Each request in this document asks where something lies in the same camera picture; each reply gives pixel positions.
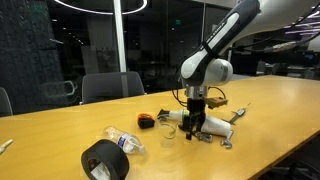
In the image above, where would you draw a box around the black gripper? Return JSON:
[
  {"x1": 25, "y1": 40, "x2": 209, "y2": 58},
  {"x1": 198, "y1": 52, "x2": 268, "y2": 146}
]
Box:
[{"x1": 183, "y1": 98, "x2": 206, "y2": 140}]

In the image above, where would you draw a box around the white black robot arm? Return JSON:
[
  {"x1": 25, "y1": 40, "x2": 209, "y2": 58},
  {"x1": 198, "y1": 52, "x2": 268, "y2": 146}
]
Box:
[{"x1": 181, "y1": 0, "x2": 263, "y2": 140}]

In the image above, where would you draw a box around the clear drinking glass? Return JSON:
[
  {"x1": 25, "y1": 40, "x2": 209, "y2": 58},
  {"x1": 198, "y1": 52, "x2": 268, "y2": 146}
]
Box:
[{"x1": 158, "y1": 121, "x2": 177, "y2": 148}]

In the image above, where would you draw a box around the silver adjustable wrench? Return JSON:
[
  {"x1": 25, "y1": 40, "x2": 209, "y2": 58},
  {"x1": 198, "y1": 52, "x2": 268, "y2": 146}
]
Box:
[{"x1": 221, "y1": 130, "x2": 234, "y2": 149}]

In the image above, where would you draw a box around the silver vernier caliper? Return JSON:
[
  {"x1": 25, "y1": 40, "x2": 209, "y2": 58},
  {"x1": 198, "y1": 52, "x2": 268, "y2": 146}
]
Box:
[{"x1": 229, "y1": 107, "x2": 247, "y2": 125}]

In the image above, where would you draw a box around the black orange tape measure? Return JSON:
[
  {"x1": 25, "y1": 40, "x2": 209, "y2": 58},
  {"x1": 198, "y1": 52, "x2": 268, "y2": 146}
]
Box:
[{"x1": 137, "y1": 113, "x2": 155, "y2": 129}]

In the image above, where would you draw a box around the clear plastic water bottle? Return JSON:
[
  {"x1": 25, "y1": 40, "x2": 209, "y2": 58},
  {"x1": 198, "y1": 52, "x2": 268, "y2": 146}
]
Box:
[{"x1": 103, "y1": 126, "x2": 145, "y2": 154}]

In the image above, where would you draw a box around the black tape roll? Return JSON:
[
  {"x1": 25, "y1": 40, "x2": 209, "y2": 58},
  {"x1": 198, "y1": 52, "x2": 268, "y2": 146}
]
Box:
[{"x1": 81, "y1": 139, "x2": 129, "y2": 180}]

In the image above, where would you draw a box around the grey office chair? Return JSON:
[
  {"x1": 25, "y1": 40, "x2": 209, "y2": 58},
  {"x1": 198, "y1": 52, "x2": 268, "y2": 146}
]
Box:
[{"x1": 82, "y1": 71, "x2": 145, "y2": 104}]

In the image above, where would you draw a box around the grey chair at left edge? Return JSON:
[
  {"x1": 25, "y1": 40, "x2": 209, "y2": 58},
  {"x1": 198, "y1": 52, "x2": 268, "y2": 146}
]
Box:
[{"x1": 0, "y1": 87, "x2": 13, "y2": 117}]

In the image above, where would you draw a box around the white object at left edge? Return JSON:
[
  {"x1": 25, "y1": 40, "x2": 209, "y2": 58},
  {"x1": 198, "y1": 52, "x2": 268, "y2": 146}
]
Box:
[{"x1": 0, "y1": 139, "x2": 13, "y2": 154}]

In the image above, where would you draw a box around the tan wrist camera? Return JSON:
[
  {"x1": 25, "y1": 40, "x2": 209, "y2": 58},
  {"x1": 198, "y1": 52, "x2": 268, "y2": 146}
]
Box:
[{"x1": 205, "y1": 97, "x2": 228, "y2": 109}]

